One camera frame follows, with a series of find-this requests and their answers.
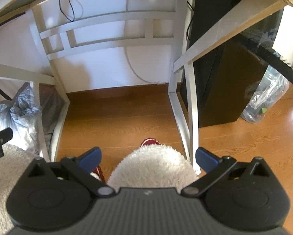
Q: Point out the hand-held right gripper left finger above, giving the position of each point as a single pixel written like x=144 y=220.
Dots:
x=90 y=158

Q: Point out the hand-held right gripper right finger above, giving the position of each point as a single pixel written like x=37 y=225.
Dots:
x=206 y=161

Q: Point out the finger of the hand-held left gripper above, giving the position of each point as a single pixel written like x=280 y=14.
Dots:
x=2 y=135

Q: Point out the red slipper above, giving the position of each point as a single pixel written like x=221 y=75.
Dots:
x=150 y=142
x=101 y=173

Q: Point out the grey plastic bag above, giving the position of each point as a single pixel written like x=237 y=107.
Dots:
x=16 y=122

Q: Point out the person's left leg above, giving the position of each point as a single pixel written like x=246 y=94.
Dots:
x=4 y=176

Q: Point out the person's leg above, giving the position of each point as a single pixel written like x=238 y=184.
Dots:
x=4 y=176
x=153 y=169

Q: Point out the person's right leg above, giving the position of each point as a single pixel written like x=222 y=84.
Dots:
x=153 y=169

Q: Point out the black cabinet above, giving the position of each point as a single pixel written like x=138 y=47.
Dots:
x=222 y=98

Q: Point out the clear plastic bag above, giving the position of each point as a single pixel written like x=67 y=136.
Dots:
x=266 y=95

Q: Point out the white desk frame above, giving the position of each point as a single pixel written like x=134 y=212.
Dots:
x=193 y=115

